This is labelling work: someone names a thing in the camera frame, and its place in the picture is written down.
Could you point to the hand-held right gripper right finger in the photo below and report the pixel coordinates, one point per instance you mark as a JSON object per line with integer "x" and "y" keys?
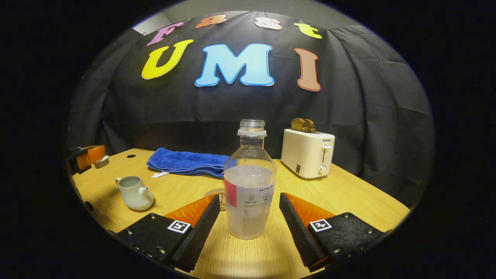
{"x": 298, "y": 234}

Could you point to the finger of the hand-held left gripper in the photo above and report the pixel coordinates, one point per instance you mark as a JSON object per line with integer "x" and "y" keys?
{"x": 95, "y": 153}

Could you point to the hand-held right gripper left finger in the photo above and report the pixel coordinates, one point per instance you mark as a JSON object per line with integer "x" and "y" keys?
{"x": 199, "y": 236}

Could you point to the round brown coaster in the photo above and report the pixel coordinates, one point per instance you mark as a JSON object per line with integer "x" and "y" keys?
{"x": 215, "y": 193}

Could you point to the clear plastic water bottle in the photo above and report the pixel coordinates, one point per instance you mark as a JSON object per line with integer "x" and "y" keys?
{"x": 250, "y": 209}

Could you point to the white ceramic teacup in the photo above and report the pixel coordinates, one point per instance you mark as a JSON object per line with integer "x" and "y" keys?
{"x": 133, "y": 197}

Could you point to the small white paper tag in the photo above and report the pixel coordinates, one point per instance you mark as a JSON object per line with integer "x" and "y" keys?
{"x": 159, "y": 174}

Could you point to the folded blue towel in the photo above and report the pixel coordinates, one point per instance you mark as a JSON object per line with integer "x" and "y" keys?
{"x": 186, "y": 161}

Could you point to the white toaster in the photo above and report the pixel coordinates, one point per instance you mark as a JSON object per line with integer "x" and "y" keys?
{"x": 304, "y": 155}

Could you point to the brown bread slice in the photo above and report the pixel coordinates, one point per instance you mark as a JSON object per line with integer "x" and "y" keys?
{"x": 312, "y": 126}
{"x": 298, "y": 124}

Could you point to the black backdrop cloth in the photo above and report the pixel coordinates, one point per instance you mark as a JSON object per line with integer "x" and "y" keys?
{"x": 348, "y": 116}

